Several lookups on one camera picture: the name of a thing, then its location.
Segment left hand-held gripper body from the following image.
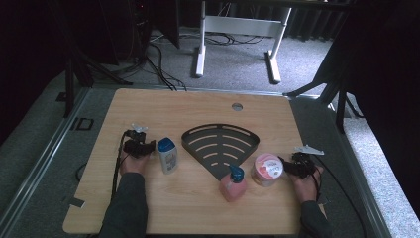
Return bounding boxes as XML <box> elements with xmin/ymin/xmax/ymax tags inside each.
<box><xmin>123</xmin><ymin>122</ymin><xmax>149</xmax><ymax>159</ymax></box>

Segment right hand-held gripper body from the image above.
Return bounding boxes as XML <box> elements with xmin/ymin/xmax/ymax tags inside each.
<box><xmin>291</xmin><ymin>144</ymin><xmax>325</xmax><ymax>179</ymax></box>

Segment white bottle with blue cap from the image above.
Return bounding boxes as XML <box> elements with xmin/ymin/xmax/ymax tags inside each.
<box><xmin>157</xmin><ymin>137</ymin><xmax>179</xmax><ymax>176</ymax></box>

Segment round tub with pink lid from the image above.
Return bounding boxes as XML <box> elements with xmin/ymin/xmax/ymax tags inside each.
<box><xmin>251</xmin><ymin>153</ymin><xmax>285</xmax><ymax>187</ymax></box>

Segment pink pump bottle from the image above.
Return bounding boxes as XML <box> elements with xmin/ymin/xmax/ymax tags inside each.
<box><xmin>219</xmin><ymin>164</ymin><xmax>248</xmax><ymax>203</ymax></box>

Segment black metal corner rack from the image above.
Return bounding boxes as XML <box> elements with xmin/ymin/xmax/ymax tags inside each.
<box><xmin>180</xmin><ymin>123</ymin><xmax>261</xmax><ymax>181</ymax></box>

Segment person's left hand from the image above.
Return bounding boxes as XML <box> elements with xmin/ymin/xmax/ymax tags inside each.
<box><xmin>119</xmin><ymin>152</ymin><xmax>152</xmax><ymax>177</ymax></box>

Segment person's right hand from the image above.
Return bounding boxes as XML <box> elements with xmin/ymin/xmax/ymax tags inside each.
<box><xmin>287</xmin><ymin>165</ymin><xmax>325</xmax><ymax>203</ymax></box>

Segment black metal stand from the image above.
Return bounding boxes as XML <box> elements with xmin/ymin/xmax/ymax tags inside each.
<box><xmin>282</xmin><ymin>43</ymin><xmax>365</xmax><ymax>134</ymax></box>

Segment black tripod stand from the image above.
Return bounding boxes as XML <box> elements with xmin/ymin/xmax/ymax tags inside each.
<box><xmin>46</xmin><ymin>0</ymin><xmax>134</xmax><ymax>119</ymax></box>

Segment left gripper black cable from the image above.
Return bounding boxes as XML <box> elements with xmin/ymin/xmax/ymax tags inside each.
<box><xmin>111</xmin><ymin>130</ymin><xmax>131</xmax><ymax>200</ymax></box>

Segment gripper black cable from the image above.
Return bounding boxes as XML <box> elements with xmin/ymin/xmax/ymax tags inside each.
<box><xmin>310</xmin><ymin>153</ymin><xmax>368</xmax><ymax>238</ymax></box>
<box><xmin>111</xmin><ymin>130</ymin><xmax>131</xmax><ymax>200</ymax></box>

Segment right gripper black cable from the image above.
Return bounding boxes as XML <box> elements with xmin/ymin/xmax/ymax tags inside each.
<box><xmin>310</xmin><ymin>153</ymin><xmax>368</xmax><ymax>238</ymax></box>

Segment metal floor rail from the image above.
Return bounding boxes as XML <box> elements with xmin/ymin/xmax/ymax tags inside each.
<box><xmin>326</xmin><ymin>101</ymin><xmax>394</xmax><ymax>238</ymax></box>
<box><xmin>0</xmin><ymin>86</ymin><xmax>91</xmax><ymax>229</ymax></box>

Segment black floor cables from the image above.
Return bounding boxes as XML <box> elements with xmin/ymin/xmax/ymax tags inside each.
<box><xmin>145</xmin><ymin>42</ymin><xmax>188</xmax><ymax>92</ymax></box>

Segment white desk frame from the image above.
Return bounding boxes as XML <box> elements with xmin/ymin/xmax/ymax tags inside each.
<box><xmin>192</xmin><ymin>0</ymin><xmax>293</xmax><ymax>84</ymax></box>

